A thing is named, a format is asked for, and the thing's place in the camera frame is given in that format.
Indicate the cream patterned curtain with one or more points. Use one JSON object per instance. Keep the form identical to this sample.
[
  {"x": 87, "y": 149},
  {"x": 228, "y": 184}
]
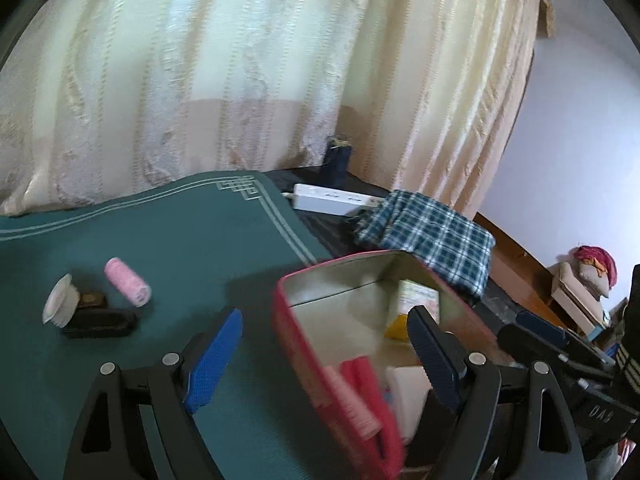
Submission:
[{"x": 200, "y": 60}]

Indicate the red and pink cloth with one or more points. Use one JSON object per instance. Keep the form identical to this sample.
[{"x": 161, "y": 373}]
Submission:
[{"x": 600, "y": 260}]

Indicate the white thread spool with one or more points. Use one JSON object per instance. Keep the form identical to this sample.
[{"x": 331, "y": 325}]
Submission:
[{"x": 59, "y": 302}]

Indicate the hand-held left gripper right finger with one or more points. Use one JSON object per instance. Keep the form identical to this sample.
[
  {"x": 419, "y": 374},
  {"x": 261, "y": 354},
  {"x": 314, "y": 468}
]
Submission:
[{"x": 435, "y": 355}]

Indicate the white power strip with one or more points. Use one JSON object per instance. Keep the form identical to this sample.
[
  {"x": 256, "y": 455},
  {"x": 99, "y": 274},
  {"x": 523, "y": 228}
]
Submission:
[{"x": 325, "y": 195}]

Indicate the black plastic sheet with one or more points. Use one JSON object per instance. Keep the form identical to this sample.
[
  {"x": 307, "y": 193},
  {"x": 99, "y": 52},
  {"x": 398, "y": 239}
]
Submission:
[{"x": 330, "y": 230}]

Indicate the blue plaid cloth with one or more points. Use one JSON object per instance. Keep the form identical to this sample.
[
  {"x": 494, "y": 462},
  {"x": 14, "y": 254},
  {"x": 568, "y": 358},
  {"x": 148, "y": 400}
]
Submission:
[{"x": 430, "y": 240}]

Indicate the green mat with white border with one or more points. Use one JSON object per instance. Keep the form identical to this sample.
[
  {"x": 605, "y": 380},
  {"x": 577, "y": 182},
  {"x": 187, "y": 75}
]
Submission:
[{"x": 175, "y": 240}]

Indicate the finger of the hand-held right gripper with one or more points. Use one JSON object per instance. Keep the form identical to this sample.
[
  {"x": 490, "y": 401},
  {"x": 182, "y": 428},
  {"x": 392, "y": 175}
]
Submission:
[
  {"x": 525, "y": 342},
  {"x": 542, "y": 322}
]

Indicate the white soft packet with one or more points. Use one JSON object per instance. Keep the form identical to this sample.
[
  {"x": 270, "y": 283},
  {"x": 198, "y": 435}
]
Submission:
[{"x": 407, "y": 390}]

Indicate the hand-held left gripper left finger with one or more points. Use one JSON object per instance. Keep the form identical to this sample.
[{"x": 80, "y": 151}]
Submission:
[{"x": 215, "y": 355}]

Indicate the beige armchair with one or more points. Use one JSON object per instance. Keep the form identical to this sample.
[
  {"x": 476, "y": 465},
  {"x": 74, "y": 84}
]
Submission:
[{"x": 575, "y": 290}]

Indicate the small printed card packet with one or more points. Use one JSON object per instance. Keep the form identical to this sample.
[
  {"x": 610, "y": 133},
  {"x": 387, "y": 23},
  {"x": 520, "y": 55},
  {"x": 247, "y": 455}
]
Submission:
[{"x": 415, "y": 300}]

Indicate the large pink foam curler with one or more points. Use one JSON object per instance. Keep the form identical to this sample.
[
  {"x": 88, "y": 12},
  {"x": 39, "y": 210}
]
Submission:
[{"x": 362, "y": 385}]

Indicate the red tin box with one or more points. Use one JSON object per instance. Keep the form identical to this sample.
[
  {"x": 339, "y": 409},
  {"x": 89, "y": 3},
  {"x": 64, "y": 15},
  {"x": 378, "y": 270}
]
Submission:
[{"x": 340, "y": 305}]

